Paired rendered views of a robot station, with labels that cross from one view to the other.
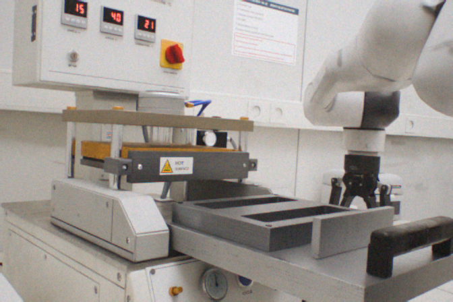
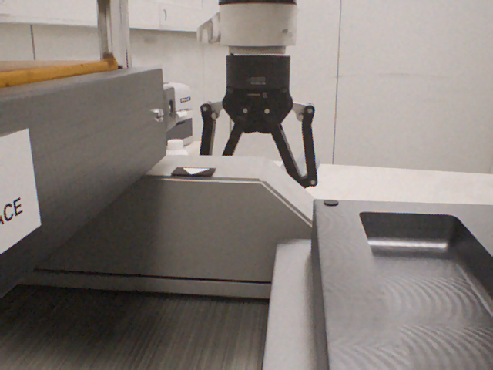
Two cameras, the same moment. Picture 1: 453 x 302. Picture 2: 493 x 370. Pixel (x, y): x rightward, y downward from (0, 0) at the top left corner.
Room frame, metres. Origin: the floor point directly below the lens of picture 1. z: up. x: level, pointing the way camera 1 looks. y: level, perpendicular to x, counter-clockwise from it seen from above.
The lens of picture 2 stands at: (0.57, 0.07, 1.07)
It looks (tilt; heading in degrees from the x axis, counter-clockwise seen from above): 17 degrees down; 318
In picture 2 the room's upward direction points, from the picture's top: straight up
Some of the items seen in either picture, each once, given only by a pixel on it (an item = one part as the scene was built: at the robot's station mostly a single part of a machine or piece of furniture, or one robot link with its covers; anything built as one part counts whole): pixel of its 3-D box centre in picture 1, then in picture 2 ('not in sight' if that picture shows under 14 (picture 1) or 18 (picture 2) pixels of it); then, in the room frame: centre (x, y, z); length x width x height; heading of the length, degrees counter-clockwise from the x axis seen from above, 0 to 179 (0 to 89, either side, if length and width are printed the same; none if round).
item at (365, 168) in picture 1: (360, 175); (257, 93); (0.98, -0.31, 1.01); 0.08 x 0.08 x 0.09
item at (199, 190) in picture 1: (245, 201); (137, 220); (0.81, -0.05, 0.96); 0.26 x 0.05 x 0.07; 42
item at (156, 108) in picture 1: (159, 130); not in sight; (0.81, 0.11, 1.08); 0.31 x 0.24 x 0.13; 132
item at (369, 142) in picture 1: (360, 141); (244, 29); (1.01, -0.31, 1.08); 0.13 x 0.12 x 0.05; 131
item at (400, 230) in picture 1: (415, 243); not in sight; (0.44, -0.20, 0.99); 0.15 x 0.02 x 0.04; 132
